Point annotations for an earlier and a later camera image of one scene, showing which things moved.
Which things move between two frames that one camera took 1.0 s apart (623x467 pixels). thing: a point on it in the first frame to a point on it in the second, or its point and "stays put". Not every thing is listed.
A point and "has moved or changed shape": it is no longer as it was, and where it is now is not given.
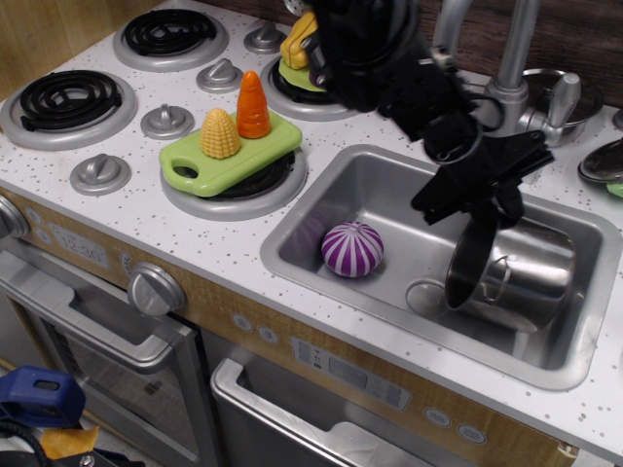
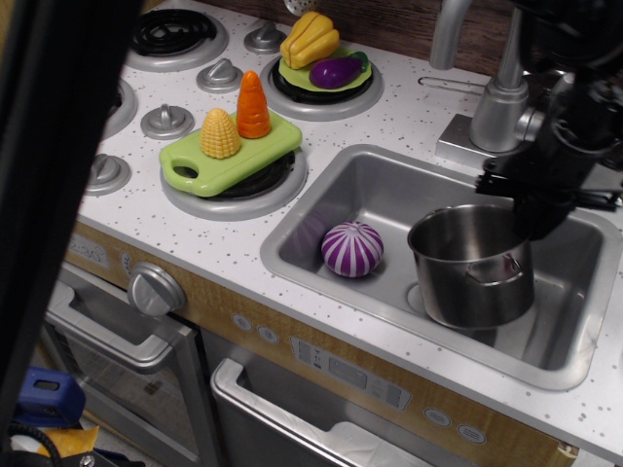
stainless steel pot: x=519 y=275 has moved or changed shape
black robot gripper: x=488 y=167 to x=544 y=178
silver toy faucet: x=507 y=111 stays put
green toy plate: x=299 y=77 stays put
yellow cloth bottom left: x=60 y=443 stays put
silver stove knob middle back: x=219 y=77 stays put
